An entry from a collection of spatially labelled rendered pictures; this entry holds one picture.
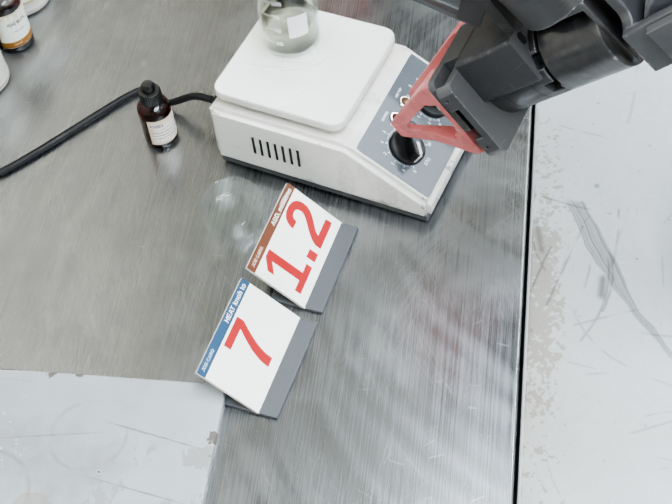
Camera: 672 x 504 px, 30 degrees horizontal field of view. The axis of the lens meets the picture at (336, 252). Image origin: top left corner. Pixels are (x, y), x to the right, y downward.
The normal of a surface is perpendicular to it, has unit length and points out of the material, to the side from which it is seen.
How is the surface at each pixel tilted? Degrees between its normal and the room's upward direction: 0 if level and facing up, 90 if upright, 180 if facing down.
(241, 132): 90
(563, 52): 70
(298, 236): 40
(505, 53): 88
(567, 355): 0
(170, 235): 0
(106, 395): 0
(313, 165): 90
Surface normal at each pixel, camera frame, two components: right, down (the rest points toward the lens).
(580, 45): -0.65, 0.38
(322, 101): -0.07, -0.60
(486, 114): 0.64, -0.20
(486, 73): -0.41, 0.72
